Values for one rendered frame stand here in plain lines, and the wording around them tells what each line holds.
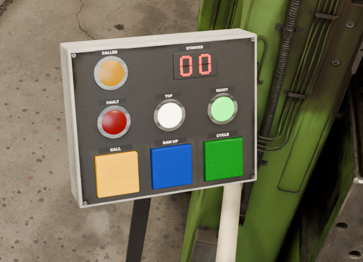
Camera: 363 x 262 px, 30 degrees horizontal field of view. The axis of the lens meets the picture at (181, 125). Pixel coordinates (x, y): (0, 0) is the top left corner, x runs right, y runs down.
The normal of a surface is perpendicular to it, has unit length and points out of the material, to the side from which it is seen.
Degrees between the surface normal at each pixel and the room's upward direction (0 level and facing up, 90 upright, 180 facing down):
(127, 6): 0
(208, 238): 0
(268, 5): 90
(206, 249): 90
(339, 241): 90
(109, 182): 60
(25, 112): 0
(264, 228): 90
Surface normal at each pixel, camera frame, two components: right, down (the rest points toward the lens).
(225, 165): 0.32, 0.25
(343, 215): -0.13, 0.69
